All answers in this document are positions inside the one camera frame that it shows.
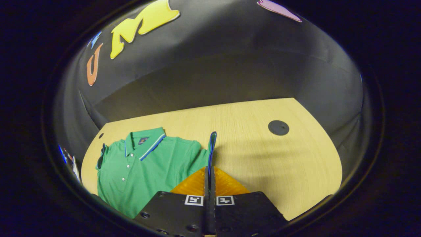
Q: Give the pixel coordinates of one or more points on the green T-shirt with blue trim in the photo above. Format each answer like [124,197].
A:
[144,177]

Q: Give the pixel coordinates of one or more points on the black backdrop cloth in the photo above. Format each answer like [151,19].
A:
[213,65]

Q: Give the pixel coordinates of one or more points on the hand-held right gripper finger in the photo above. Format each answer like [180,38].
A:
[207,197]
[213,197]

